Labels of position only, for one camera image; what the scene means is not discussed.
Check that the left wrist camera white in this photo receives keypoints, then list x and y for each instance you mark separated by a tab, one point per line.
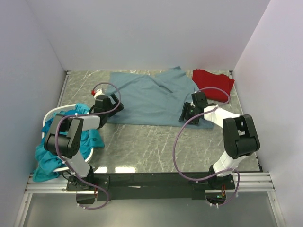
98	92

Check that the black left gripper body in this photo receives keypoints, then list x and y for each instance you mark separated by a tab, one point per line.
116	103

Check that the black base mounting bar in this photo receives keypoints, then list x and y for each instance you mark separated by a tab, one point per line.
127	186

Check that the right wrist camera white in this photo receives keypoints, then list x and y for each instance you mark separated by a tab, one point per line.
195	99

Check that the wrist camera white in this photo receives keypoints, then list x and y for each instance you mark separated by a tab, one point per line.
195	99
98	92

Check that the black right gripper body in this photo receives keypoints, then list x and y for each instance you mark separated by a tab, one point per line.
188	113

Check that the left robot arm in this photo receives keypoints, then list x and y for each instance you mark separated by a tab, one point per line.
64	136

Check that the aluminium frame rail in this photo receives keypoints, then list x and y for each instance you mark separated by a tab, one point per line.
249	182

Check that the white laundry basket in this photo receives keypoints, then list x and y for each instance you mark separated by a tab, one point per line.
51	162

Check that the teal t shirts pile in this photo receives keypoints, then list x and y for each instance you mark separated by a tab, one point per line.
40	175

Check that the red folded t shirt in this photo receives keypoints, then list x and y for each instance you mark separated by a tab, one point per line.
203	79

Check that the grey-blue t shirt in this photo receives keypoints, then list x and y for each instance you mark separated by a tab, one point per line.
151	100

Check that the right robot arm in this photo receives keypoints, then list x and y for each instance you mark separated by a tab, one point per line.
240	138

